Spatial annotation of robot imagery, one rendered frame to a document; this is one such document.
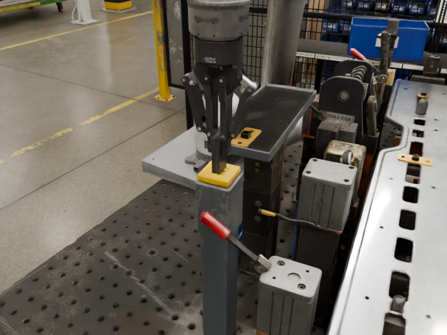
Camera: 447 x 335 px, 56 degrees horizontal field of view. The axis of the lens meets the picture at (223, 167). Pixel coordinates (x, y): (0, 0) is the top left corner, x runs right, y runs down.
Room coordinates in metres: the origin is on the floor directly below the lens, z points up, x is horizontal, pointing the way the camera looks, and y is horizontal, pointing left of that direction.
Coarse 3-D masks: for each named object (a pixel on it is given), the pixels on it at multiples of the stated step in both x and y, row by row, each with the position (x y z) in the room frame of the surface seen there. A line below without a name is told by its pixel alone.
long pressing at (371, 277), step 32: (416, 96) 1.41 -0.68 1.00; (416, 128) 1.15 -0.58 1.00; (384, 160) 0.95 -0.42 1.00; (384, 192) 0.81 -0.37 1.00; (384, 224) 0.69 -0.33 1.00; (416, 224) 0.69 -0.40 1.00; (352, 256) 0.59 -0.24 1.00; (384, 256) 0.59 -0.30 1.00; (416, 256) 0.59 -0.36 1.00; (352, 288) 0.51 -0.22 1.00; (384, 288) 0.51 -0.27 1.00; (416, 288) 0.51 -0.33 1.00; (352, 320) 0.45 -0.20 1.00; (416, 320) 0.45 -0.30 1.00
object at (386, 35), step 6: (378, 36) 1.45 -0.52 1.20; (384, 36) 1.43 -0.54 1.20; (390, 36) 1.44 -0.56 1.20; (396, 36) 1.42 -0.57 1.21; (384, 42) 1.43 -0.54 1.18; (384, 48) 1.43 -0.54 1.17; (384, 54) 1.43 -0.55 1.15; (384, 60) 1.43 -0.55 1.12; (384, 66) 1.42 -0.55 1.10; (384, 72) 1.42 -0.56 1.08
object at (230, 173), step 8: (208, 168) 0.65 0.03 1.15; (232, 168) 0.65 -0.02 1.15; (240, 168) 0.66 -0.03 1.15; (200, 176) 0.63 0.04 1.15; (208, 176) 0.63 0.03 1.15; (216, 176) 0.63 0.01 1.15; (224, 176) 0.63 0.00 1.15; (232, 176) 0.63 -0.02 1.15; (216, 184) 0.62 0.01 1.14; (224, 184) 0.61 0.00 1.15
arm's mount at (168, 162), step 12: (192, 132) 1.63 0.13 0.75; (168, 144) 1.52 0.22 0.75; (180, 144) 1.52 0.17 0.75; (192, 144) 1.52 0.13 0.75; (156, 156) 1.43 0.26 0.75; (168, 156) 1.43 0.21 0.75; (180, 156) 1.43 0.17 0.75; (144, 168) 1.39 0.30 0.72; (156, 168) 1.36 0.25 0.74; (168, 168) 1.34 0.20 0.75; (180, 168) 1.34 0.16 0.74; (192, 168) 1.34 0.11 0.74; (168, 180) 1.33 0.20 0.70; (180, 180) 1.30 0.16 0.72; (192, 180) 1.27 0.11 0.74
